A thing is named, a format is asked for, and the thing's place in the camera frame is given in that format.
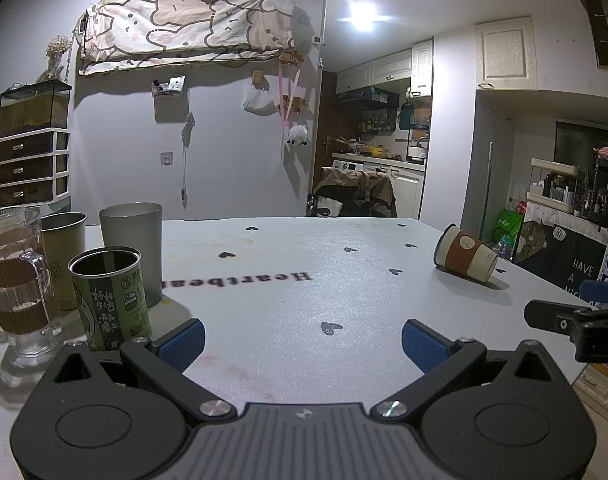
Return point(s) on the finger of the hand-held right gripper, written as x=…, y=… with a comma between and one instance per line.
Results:
x=603, y=291
x=551, y=315

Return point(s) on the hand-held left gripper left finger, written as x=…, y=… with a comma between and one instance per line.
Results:
x=183, y=344

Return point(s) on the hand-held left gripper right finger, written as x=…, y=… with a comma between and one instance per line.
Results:
x=424, y=347

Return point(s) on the brown sleeved paper cup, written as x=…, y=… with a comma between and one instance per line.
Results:
x=464, y=259

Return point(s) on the grey plastic cup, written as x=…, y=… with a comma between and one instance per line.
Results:
x=133, y=250

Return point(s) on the green metal cup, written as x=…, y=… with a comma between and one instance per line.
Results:
x=64, y=260

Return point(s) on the black bear-print board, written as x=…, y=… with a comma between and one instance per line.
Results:
x=559, y=255

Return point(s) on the green printed tin can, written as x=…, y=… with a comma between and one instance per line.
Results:
x=109, y=305

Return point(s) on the green shopping bag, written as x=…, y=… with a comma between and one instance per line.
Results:
x=506, y=225

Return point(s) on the white cosmetics rack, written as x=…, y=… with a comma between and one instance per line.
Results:
x=559, y=185

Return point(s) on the white heart-print table mat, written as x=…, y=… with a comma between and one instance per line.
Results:
x=304, y=285

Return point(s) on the white mop pole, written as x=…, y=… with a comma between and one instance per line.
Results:
x=486, y=192

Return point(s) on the chair with brown jacket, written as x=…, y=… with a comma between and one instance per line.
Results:
x=356, y=192

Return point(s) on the glass mug with brown bands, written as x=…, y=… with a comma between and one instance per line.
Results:
x=15, y=285

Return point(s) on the white washing machine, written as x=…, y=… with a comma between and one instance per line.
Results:
x=348, y=167

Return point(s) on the white drawer unit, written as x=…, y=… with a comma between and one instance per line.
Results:
x=30, y=166

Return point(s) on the brown wooden door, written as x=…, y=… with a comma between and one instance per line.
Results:
x=329, y=132

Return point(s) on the white plush sheep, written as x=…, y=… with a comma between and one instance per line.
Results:
x=298, y=135

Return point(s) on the white hanging pouch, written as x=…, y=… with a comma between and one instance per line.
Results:
x=258, y=100

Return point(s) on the black range hood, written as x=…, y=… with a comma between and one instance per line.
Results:
x=366, y=97

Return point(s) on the white upper cabinet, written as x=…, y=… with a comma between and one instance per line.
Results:
x=506, y=52

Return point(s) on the pink hanging ribbon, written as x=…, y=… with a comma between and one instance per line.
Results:
x=289, y=92

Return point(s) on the glass fish tank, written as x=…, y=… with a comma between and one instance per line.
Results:
x=31, y=110

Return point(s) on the dried flower bouquet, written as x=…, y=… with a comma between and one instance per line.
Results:
x=56, y=55

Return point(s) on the cartoon printed cloth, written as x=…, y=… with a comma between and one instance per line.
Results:
x=184, y=27

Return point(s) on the bright ceiling lamp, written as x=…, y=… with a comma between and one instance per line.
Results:
x=362, y=12

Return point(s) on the white wall socket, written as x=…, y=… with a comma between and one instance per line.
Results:
x=166, y=158

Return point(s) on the white kitchen wall cabinets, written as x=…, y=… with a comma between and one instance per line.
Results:
x=384, y=71

